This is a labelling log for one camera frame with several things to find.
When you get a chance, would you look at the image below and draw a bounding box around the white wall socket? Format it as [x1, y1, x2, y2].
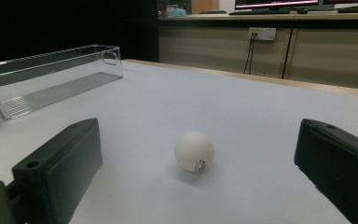
[248, 27, 277, 41]

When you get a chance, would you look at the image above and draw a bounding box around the clear plastic container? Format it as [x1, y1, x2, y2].
[0, 44, 124, 121]

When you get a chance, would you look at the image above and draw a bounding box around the black curtain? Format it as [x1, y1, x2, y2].
[0, 0, 160, 64]

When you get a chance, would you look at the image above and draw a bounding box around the computer monitor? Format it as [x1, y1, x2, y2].
[323, 0, 358, 6]
[234, 0, 324, 10]

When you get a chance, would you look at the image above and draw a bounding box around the black keyboard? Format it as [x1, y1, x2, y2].
[228, 8, 293, 16]
[337, 6, 358, 14]

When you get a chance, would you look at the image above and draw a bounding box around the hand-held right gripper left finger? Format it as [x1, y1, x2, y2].
[11, 117, 104, 224]

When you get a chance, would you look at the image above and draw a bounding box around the light blue bundle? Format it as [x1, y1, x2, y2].
[166, 7, 187, 18]

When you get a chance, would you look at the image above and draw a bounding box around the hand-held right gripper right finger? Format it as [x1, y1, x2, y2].
[293, 118, 358, 224]

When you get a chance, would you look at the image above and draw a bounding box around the white ping-pong ball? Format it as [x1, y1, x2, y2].
[173, 130, 215, 174]

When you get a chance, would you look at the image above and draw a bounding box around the black power cable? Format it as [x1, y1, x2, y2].
[249, 32, 258, 76]
[242, 32, 255, 75]

